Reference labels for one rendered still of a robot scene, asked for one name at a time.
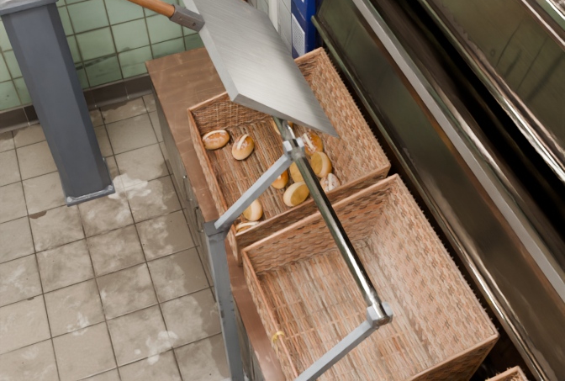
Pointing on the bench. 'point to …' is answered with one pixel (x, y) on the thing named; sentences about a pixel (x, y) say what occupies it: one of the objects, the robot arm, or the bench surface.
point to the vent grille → (298, 37)
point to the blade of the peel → (250, 54)
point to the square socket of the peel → (187, 18)
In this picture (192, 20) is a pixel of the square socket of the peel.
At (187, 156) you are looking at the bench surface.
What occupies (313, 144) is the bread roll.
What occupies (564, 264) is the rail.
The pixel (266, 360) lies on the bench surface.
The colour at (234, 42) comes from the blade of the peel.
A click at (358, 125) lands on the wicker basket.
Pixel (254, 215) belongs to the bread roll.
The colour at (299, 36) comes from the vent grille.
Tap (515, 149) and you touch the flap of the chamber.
